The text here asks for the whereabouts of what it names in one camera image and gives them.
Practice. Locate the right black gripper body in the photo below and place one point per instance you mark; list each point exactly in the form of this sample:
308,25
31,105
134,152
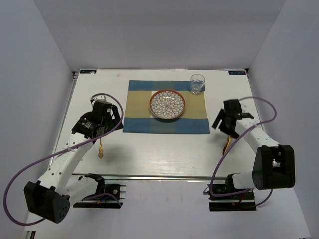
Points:
222,115

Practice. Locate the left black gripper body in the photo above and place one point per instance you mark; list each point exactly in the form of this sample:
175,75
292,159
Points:
110,124

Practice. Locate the blue beige white cloth napkin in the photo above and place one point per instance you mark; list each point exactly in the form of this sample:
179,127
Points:
139,118

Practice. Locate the gold knife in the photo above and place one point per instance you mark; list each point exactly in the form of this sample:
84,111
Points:
227,144

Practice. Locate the gold fork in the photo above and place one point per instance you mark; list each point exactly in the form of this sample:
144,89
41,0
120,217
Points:
101,153

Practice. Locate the clear drinking glass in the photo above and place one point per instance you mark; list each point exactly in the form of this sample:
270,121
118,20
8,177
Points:
197,82

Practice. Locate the floral ceramic plate orange rim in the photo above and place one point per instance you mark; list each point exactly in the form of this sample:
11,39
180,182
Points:
167,104

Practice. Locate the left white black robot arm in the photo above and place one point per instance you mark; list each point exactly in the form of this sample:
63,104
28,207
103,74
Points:
50,197

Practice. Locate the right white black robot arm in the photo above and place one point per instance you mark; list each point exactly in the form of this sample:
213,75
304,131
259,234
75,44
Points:
274,163

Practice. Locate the right blue table sticker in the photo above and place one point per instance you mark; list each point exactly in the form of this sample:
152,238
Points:
236,72

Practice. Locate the blue table sticker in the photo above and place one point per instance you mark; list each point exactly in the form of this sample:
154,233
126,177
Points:
88,71
236,72

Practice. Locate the left blue table sticker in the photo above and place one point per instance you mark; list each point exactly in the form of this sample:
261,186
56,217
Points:
88,71

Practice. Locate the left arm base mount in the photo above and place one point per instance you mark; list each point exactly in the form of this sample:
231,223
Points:
109,194

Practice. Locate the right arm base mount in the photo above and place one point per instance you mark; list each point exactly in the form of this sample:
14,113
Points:
237,203

